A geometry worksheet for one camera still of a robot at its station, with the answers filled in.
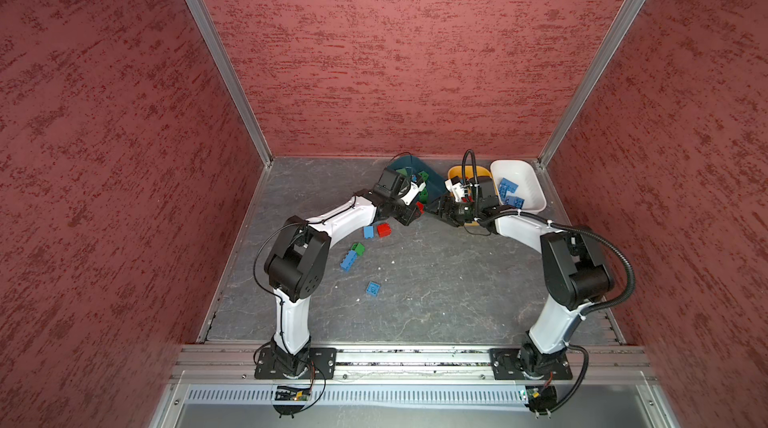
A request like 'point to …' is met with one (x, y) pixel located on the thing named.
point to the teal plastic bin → (435, 186)
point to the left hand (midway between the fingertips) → (415, 215)
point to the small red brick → (421, 206)
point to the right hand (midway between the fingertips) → (427, 215)
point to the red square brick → (384, 230)
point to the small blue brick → (368, 232)
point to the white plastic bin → (524, 174)
